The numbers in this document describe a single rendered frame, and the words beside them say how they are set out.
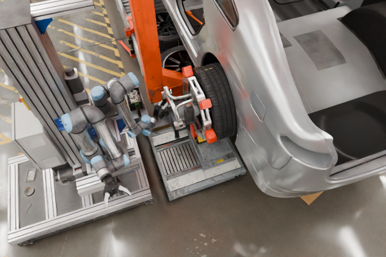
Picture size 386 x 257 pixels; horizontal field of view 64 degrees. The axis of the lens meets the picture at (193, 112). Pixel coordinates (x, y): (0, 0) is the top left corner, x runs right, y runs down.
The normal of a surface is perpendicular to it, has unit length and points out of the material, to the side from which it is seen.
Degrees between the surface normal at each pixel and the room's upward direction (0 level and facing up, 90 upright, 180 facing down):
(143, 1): 90
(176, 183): 0
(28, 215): 0
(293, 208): 0
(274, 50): 21
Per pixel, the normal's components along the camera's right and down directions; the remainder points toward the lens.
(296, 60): 0.00, -0.57
